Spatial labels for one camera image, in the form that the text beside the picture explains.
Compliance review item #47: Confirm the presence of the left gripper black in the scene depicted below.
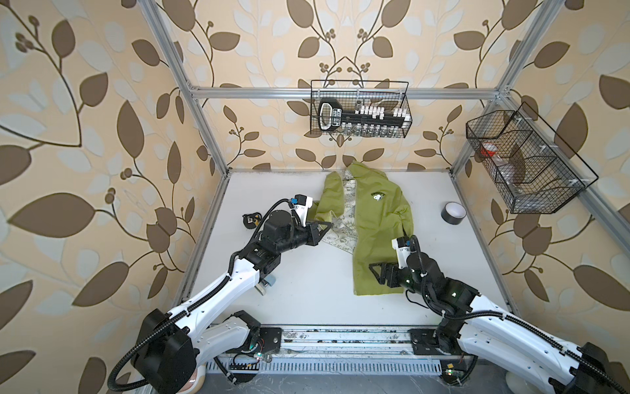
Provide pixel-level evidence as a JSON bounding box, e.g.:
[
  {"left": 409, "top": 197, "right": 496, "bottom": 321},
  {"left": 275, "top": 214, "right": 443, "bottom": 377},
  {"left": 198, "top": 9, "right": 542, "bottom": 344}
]
[{"left": 274, "top": 217, "right": 331, "bottom": 256}]

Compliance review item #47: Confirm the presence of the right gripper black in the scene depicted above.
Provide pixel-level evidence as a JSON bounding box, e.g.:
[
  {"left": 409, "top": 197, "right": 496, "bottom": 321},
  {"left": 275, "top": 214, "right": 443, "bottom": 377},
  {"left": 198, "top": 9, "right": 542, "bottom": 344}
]
[{"left": 368, "top": 260, "right": 431, "bottom": 300}]

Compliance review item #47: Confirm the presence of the green jacket with patterned lining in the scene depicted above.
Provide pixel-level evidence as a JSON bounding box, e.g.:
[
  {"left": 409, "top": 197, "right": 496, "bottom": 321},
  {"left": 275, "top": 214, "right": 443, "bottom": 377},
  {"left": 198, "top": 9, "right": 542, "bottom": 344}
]
[{"left": 308, "top": 162, "right": 413, "bottom": 296}]

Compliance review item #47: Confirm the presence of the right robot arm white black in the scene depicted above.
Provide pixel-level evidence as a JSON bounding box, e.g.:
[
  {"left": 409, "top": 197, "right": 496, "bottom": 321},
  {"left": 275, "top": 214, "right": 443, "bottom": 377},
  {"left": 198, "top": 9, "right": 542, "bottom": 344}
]
[{"left": 368, "top": 245, "right": 625, "bottom": 393}]

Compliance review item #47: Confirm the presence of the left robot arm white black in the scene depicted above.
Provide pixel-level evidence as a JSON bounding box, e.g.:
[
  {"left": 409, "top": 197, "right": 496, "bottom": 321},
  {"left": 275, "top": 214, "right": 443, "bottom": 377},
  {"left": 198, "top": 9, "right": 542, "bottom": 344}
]
[{"left": 108, "top": 195, "right": 332, "bottom": 393}]

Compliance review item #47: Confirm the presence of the small grey white block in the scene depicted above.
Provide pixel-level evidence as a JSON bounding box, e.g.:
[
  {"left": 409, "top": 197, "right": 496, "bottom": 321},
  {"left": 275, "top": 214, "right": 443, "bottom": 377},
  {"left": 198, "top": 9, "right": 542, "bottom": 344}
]
[{"left": 255, "top": 275, "right": 276, "bottom": 296}]

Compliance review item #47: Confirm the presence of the black yellow tape measure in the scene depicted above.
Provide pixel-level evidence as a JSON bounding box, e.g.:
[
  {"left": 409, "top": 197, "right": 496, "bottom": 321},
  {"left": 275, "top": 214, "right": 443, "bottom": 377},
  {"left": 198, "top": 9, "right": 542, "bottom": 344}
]
[{"left": 242, "top": 213, "right": 263, "bottom": 230}]

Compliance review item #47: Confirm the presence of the grey tape roll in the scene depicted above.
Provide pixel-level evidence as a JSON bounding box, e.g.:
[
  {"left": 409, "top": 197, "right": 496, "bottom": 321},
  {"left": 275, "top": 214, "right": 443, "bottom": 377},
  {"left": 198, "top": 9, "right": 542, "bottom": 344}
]
[{"left": 441, "top": 201, "right": 467, "bottom": 225}]

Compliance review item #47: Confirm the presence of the red cap bottle in basket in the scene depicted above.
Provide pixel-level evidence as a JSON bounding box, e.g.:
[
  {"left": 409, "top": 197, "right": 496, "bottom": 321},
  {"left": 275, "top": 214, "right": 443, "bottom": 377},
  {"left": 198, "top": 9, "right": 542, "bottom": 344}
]
[{"left": 479, "top": 142, "right": 498, "bottom": 159}]

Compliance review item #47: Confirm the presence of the white round device bottom right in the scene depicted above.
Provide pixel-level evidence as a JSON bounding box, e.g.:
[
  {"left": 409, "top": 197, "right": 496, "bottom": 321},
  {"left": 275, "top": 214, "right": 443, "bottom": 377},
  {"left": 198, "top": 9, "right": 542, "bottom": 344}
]
[{"left": 505, "top": 371, "right": 540, "bottom": 394}]

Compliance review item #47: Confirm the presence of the pink white round device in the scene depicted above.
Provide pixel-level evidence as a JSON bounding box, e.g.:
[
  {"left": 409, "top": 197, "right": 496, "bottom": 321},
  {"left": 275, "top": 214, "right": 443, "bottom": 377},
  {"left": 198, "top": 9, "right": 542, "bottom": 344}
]
[{"left": 177, "top": 365, "right": 207, "bottom": 394}]

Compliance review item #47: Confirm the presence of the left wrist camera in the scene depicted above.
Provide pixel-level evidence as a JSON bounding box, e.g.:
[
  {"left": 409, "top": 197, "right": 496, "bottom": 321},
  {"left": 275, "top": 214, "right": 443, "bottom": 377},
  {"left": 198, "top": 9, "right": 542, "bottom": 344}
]
[{"left": 290, "top": 195, "right": 313, "bottom": 212}]

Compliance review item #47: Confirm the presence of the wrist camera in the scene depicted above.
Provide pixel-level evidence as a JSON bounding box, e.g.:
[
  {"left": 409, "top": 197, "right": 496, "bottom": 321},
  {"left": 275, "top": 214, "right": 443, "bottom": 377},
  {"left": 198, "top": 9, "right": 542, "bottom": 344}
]
[
  {"left": 391, "top": 236, "right": 411, "bottom": 259},
  {"left": 290, "top": 195, "right": 313, "bottom": 212}
]

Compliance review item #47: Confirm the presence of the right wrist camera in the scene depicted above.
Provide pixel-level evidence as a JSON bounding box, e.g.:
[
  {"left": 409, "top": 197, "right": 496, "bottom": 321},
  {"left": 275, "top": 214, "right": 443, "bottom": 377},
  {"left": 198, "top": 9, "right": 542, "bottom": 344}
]
[{"left": 391, "top": 236, "right": 411, "bottom": 259}]

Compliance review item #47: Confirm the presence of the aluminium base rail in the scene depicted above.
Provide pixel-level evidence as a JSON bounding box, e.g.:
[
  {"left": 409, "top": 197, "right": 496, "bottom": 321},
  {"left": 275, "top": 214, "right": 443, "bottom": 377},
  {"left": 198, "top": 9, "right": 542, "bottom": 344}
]
[{"left": 142, "top": 323, "right": 552, "bottom": 376}]

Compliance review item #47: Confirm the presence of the black socket set rail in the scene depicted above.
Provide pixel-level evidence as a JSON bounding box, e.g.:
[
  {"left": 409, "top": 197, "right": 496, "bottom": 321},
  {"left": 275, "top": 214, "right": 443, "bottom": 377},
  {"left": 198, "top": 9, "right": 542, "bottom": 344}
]
[{"left": 315, "top": 98, "right": 413, "bottom": 134}]

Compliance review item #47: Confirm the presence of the black wire basket back wall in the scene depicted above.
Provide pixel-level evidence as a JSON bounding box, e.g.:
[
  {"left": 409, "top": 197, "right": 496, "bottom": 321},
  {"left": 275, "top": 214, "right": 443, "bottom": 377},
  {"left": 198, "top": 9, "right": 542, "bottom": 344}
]
[{"left": 309, "top": 79, "right": 413, "bottom": 139}]

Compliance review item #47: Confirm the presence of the black wire basket wall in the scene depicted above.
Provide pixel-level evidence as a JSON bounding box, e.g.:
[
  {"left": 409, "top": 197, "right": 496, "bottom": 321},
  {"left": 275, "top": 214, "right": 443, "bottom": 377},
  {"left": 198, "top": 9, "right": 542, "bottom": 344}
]
[
  {"left": 309, "top": 79, "right": 413, "bottom": 139},
  {"left": 466, "top": 102, "right": 599, "bottom": 214}
]

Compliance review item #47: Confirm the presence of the black wire basket right wall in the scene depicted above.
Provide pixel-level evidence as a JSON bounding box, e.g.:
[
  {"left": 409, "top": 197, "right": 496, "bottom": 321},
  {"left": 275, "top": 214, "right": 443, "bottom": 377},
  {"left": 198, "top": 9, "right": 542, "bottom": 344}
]
[{"left": 466, "top": 102, "right": 599, "bottom": 214}]

